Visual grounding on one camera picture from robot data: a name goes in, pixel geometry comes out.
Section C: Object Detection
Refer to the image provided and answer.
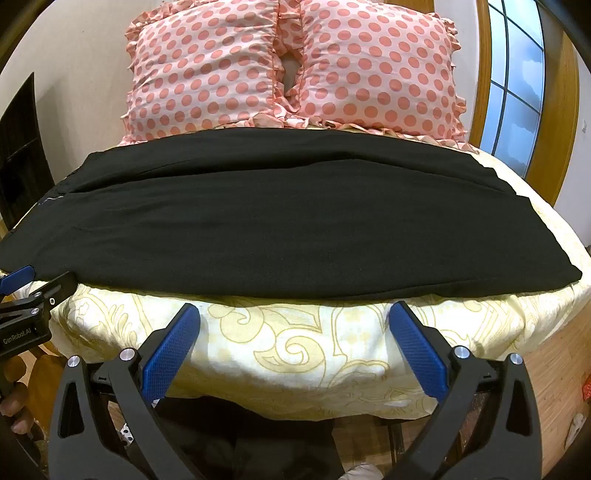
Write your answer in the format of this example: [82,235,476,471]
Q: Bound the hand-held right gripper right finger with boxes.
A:
[389,301,544,480]

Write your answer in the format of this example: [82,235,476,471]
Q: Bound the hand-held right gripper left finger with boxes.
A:
[48,304,201,480]

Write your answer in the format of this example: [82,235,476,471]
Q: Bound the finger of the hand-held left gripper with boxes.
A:
[0,265,37,296]
[21,271,77,324]

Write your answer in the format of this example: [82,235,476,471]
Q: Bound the black pants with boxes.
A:
[0,130,583,302]

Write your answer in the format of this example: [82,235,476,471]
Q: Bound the person's left hand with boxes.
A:
[0,364,35,435]

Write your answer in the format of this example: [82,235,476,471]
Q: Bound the dark wooden furniture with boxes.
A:
[0,71,62,234]

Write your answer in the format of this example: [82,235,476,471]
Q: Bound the yellow patterned bed sheet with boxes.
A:
[48,138,591,422]

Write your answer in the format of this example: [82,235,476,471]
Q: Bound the white shoe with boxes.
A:
[344,462,385,480]

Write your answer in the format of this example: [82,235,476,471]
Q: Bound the white crumpled item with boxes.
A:
[566,413,590,445]

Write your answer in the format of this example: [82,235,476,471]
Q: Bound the pink polka dot pillow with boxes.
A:
[277,0,469,152]
[121,0,291,143]

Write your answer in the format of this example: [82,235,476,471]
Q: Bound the wooden framed window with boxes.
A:
[471,0,581,208]

